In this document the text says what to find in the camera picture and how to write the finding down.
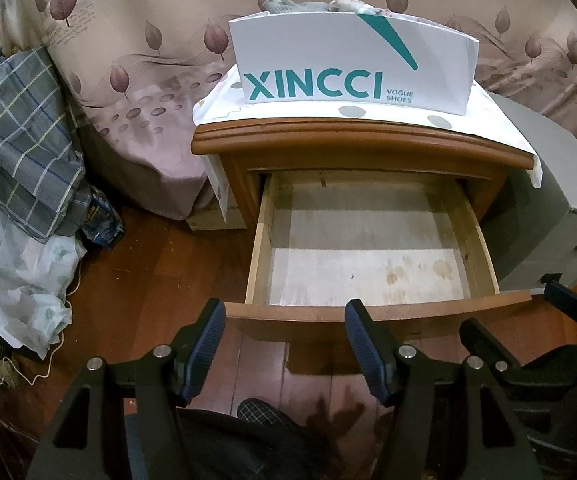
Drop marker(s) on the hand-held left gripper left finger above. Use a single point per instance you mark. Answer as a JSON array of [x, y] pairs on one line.
[[208, 340]]

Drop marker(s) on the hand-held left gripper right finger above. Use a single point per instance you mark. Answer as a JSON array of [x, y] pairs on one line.
[[363, 345]]

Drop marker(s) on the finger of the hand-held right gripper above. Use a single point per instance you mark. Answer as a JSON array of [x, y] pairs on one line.
[[568, 302], [488, 347]]

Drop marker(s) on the white shoe box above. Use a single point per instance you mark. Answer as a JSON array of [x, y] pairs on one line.
[[318, 50]]

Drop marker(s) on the grey underwear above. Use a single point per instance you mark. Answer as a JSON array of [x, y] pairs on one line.
[[293, 6]]

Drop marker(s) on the plaid slipper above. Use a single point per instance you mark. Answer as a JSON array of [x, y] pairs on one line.
[[263, 412]]

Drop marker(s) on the grey box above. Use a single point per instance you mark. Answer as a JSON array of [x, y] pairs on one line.
[[543, 210]]

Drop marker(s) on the crumpled blue package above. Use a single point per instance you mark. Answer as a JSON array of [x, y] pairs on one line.
[[103, 220]]

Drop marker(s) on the white leaf-print cloth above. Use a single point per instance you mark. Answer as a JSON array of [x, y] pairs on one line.
[[18, 280]]

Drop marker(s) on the wooden nightstand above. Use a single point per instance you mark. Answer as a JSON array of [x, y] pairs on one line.
[[358, 145]]

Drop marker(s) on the white dotted cloth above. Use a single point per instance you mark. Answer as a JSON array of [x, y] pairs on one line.
[[493, 115]]

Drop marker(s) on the grey plaid blanket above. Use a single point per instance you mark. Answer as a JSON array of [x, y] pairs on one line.
[[23, 140]]

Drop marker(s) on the floral mattress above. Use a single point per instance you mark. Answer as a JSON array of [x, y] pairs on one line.
[[168, 10]]

